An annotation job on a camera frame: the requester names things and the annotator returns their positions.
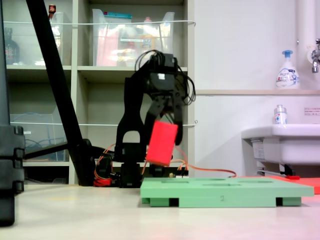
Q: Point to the white foam soap pump bottle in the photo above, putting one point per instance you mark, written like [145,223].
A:
[287,77]

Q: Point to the circuit board with connectors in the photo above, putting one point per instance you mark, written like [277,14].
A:
[182,175]

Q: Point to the metal water faucet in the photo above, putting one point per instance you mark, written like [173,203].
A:
[315,57]

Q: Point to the red arm base mount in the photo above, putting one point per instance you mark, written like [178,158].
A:
[101,182]

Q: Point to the clear plastic storage bin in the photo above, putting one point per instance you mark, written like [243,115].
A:
[132,37]
[58,37]

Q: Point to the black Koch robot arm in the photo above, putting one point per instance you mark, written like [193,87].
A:
[132,105]

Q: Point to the white sink basin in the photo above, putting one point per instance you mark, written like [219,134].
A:
[287,147]

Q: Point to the notched black tripod leg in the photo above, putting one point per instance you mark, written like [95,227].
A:
[7,162]

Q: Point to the dark round bottle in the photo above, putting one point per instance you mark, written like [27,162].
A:
[11,50]

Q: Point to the green shape sorting board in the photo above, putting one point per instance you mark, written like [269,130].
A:
[225,193]

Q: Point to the beige shelf unit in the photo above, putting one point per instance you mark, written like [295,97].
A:
[100,72]

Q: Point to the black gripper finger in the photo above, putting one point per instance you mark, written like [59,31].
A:
[178,112]
[155,110]

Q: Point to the small clear sanitizer bottle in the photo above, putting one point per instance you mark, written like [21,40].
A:
[280,117]

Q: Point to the yellow tape marker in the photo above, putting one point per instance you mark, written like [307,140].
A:
[62,198]

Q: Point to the yellow labelled bottle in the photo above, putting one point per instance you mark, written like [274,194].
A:
[148,42]

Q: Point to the red text wall label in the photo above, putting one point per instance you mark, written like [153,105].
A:
[312,111]

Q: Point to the brown bottle with red cap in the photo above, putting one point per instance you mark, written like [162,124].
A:
[52,11]

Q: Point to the red square block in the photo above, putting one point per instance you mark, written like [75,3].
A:
[162,143]

